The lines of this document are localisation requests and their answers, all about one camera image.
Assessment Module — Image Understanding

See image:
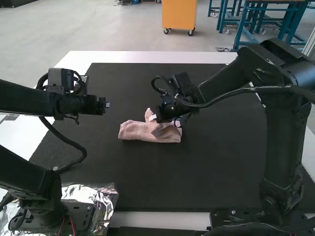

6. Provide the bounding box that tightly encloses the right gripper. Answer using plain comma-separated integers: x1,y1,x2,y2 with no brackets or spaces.
148,94,190,129

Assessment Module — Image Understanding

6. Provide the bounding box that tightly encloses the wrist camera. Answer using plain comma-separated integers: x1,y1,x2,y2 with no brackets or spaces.
47,68,75,94
172,71,195,95

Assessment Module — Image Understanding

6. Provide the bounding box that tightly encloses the thin red wire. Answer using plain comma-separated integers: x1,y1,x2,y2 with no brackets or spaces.
60,215,77,233

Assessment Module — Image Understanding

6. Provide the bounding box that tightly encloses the silver foil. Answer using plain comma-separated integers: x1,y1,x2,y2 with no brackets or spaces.
0,202,18,236
60,182,120,235

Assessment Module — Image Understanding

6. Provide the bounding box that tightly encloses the black mat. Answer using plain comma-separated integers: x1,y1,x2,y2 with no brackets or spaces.
29,62,315,212

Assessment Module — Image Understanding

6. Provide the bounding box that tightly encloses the dark base panel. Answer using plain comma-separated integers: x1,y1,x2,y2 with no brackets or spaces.
209,208,315,236
117,225,213,236

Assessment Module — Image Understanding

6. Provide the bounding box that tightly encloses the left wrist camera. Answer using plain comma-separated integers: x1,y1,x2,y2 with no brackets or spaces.
47,68,75,94

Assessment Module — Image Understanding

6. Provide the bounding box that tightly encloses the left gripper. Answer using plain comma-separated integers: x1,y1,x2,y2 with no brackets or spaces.
64,94,111,117

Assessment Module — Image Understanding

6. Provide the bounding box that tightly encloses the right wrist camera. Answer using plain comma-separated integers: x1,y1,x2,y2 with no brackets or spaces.
172,71,195,95

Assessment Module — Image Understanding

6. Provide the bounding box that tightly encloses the pale towel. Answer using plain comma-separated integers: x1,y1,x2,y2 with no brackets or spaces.
118,107,184,144

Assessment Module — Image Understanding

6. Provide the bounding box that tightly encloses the blue metal frame cart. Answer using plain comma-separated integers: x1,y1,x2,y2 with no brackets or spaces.
207,0,311,52

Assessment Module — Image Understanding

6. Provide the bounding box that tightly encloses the orange wheeled cabinet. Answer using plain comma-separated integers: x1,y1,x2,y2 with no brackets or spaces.
161,0,198,37

